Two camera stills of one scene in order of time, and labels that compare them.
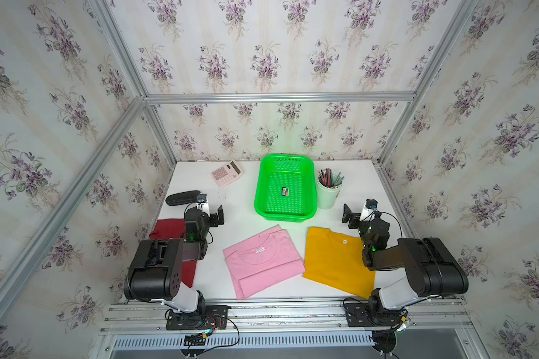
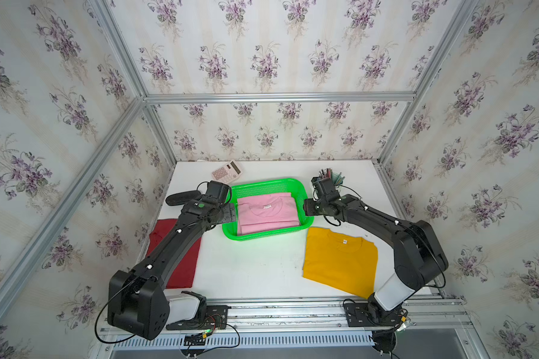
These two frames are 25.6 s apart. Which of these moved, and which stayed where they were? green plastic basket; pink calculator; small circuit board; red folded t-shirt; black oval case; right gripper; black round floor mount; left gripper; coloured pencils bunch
Moved: green plastic basket; left gripper; right gripper
Stayed: black oval case; coloured pencils bunch; red folded t-shirt; black round floor mount; small circuit board; pink calculator
